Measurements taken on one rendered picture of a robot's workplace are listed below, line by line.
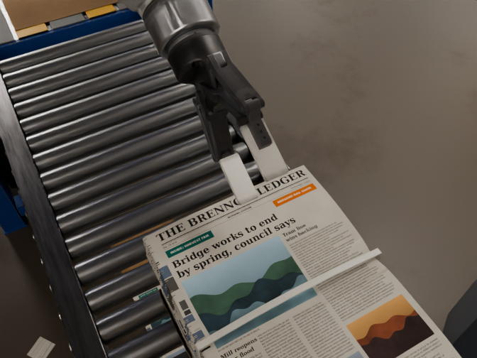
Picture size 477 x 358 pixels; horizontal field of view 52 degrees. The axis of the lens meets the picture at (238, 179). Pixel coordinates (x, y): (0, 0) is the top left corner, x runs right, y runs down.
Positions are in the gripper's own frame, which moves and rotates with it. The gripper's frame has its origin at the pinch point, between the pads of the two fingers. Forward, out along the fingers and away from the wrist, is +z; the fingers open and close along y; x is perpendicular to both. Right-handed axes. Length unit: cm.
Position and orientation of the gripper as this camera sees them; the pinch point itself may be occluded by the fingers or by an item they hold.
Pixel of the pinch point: (258, 182)
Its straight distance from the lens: 62.0
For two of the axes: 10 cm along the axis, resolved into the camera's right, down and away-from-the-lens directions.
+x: -8.8, 3.7, -3.0
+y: -2.2, 2.5, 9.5
